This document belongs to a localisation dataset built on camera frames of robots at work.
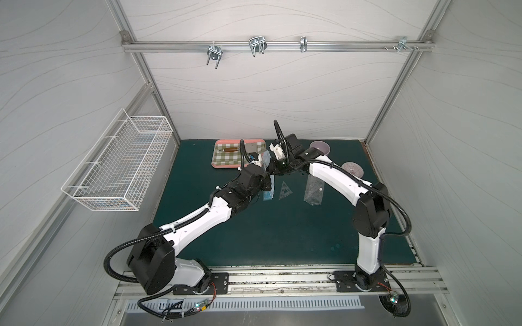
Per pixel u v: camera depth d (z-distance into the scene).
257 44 0.77
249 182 0.59
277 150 0.79
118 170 0.69
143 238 0.40
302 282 0.75
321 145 1.13
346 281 0.73
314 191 0.99
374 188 0.50
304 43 0.78
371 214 0.49
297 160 0.64
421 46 0.78
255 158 0.69
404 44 0.76
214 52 0.78
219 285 0.73
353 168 1.04
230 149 1.18
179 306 0.72
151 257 0.40
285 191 1.01
